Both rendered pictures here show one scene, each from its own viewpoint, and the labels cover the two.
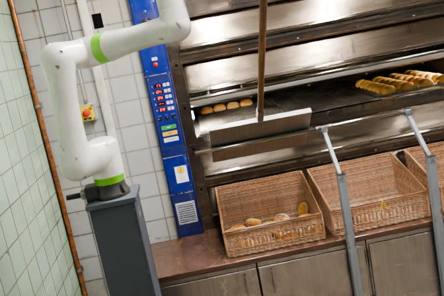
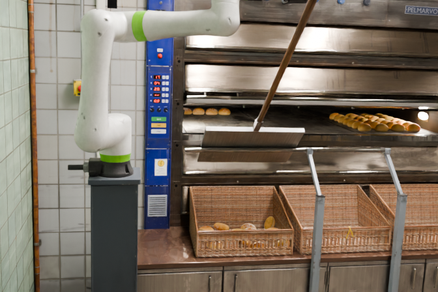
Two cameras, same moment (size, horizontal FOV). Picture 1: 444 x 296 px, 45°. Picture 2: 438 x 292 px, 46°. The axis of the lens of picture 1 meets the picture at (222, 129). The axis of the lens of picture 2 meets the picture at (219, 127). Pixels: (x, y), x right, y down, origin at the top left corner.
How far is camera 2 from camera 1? 0.35 m
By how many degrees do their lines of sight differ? 7
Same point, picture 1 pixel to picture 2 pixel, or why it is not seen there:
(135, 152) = not seen: hidden behind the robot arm
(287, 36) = not seen: hidden behind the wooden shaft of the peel
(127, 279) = (112, 259)
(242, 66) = (241, 76)
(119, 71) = (122, 54)
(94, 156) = (111, 131)
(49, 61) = (92, 27)
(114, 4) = not seen: outside the picture
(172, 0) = not seen: outside the picture
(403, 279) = not seen: outside the picture
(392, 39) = (380, 81)
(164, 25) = (216, 17)
